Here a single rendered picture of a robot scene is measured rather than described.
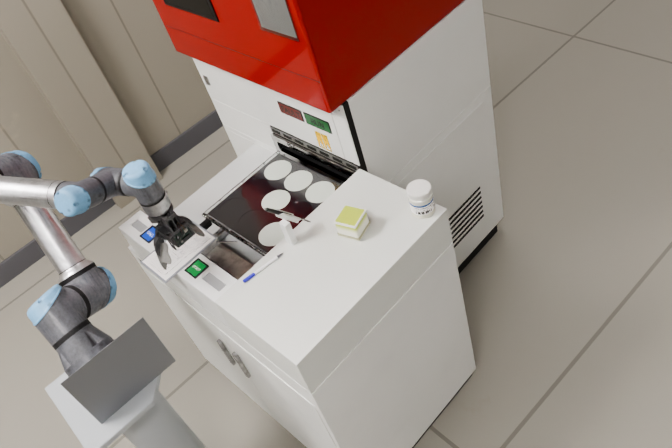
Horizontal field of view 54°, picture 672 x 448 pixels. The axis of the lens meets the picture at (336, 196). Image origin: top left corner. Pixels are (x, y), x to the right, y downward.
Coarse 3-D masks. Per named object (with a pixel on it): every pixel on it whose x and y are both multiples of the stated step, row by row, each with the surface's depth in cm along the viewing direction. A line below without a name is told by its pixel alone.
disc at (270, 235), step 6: (276, 222) 215; (264, 228) 214; (270, 228) 213; (276, 228) 213; (264, 234) 212; (270, 234) 212; (276, 234) 211; (282, 234) 210; (264, 240) 210; (270, 240) 210; (276, 240) 209
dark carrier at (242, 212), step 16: (272, 160) 238; (288, 160) 236; (256, 176) 234; (320, 176) 225; (240, 192) 230; (256, 192) 228; (288, 192) 224; (304, 192) 222; (224, 208) 226; (240, 208) 224; (256, 208) 222; (288, 208) 218; (304, 208) 216; (224, 224) 220; (240, 224) 218; (256, 224) 216; (256, 240) 211
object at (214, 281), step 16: (128, 224) 222; (144, 224) 221; (128, 240) 225; (144, 240) 215; (144, 256) 223; (208, 272) 198; (224, 272) 196; (192, 288) 199; (208, 288) 193; (224, 288) 192; (208, 304) 198; (224, 320) 196
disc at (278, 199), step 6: (270, 192) 226; (276, 192) 225; (282, 192) 224; (264, 198) 224; (270, 198) 224; (276, 198) 223; (282, 198) 222; (288, 198) 221; (264, 204) 222; (270, 204) 222; (276, 204) 221; (282, 204) 220
